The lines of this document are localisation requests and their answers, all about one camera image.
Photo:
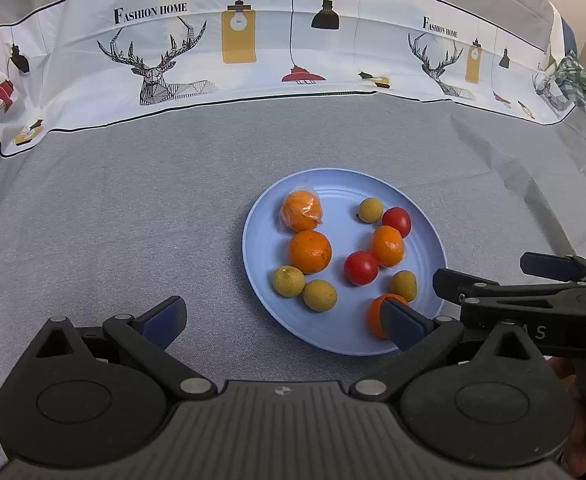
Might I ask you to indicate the large orange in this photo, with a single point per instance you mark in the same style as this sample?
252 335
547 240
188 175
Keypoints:
310 251

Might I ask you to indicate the small orange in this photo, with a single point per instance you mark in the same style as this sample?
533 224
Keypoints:
387 246
374 317

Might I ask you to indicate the white deer print cloth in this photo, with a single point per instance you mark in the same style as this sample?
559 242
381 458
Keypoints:
273 55

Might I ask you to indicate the light blue plate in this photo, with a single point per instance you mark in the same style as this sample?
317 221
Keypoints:
343 310

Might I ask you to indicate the round yellow longan fruit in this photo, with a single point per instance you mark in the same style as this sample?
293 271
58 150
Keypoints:
319 295
370 210
288 281
404 284

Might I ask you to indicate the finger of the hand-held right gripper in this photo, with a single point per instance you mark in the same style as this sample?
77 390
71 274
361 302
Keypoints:
548 265
453 282

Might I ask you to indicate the plastic orange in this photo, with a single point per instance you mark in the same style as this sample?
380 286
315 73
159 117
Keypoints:
300 211

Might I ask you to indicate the green checked cloth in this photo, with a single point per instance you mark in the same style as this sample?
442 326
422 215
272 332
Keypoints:
585 87

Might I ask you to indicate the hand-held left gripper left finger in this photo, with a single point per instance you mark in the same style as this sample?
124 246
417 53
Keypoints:
165 320

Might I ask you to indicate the red cherry tomato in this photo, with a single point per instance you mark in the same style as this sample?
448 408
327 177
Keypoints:
361 268
397 221

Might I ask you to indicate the dark blue object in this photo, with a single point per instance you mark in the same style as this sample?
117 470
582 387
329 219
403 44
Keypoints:
569 37

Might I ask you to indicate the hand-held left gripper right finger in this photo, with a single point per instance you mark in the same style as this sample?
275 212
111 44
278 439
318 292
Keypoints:
403 322

